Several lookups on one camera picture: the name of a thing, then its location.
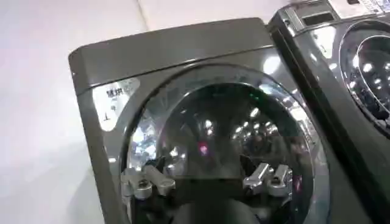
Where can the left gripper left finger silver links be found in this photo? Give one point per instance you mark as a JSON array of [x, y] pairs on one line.
[[152, 182]]

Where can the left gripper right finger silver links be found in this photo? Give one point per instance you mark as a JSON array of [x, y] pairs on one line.
[[268, 181]]

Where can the round glass dryer door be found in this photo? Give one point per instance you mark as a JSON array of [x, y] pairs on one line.
[[370, 73], [219, 143]]

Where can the white label sticker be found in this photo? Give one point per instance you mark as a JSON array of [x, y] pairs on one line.
[[113, 102]]

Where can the grey dryer with display panel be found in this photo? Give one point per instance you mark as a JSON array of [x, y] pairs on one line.
[[317, 76]]

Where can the grey dryer with white sticker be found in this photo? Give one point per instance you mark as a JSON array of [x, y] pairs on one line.
[[170, 61]]

